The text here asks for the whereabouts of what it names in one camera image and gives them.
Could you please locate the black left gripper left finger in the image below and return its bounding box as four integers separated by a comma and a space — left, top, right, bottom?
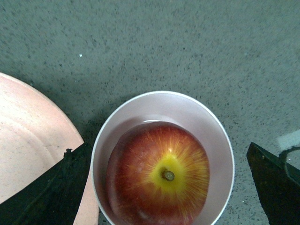
0, 143, 91, 225

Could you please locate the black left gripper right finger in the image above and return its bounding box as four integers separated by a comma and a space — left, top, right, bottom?
247, 142, 300, 225

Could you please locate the red apple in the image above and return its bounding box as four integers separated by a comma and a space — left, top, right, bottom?
105, 122, 210, 225

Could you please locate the pink round plate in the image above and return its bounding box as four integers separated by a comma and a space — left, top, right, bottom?
0, 72, 100, 225

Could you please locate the pink bowl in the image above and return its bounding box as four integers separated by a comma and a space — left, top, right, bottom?
90, 91, 235, 225

